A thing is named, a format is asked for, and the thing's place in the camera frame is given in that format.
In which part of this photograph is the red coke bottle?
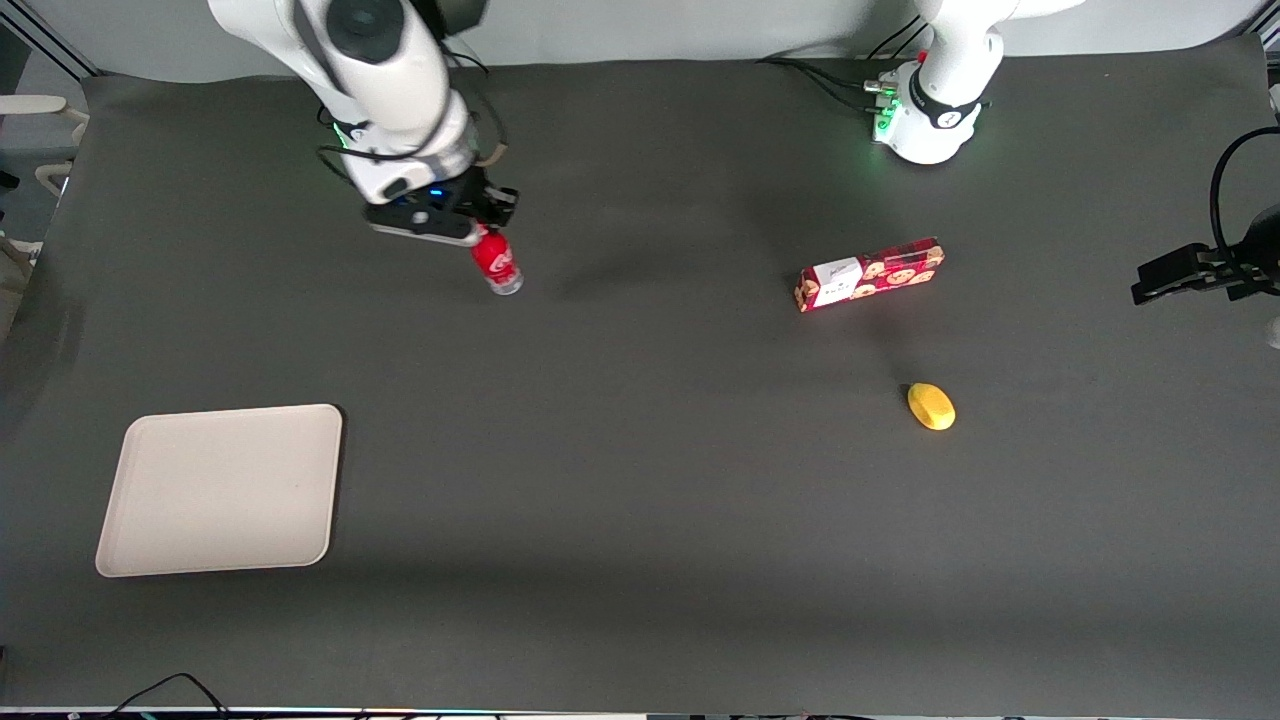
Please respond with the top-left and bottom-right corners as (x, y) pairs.
(470, 226), (525, 297)

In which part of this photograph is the dark grey table cover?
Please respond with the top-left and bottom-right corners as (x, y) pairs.
(0, 35), (1280, 717)

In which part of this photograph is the thin black cable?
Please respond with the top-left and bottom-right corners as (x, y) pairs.
(100, 672), (233, 720)

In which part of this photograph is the red cookie box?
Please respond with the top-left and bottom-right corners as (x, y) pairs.
(794, 236), (946, 314)

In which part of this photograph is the white chair frame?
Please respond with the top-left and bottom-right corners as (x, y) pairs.
(0, 94), (91, 291)

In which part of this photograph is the beige rectangular plastic tray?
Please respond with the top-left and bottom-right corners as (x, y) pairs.
(95, 403), (344, 579)

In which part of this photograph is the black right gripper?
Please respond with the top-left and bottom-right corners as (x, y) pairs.
(385, 166), (521, 247)

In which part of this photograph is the black looped cable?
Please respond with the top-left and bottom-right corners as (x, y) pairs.
(1209, 127), (1280, 257)

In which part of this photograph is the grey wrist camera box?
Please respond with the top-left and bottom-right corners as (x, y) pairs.
(364, 203), (484, 248)

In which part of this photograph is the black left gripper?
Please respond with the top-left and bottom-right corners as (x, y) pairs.
(1131, 205), (1280, 307)

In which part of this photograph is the black base cable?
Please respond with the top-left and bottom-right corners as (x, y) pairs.
(757, 18), (933, 113)
(440, 40), (491, 77)

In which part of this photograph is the yellow lemon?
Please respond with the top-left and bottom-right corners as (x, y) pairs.
(906, 382), (957, 432)

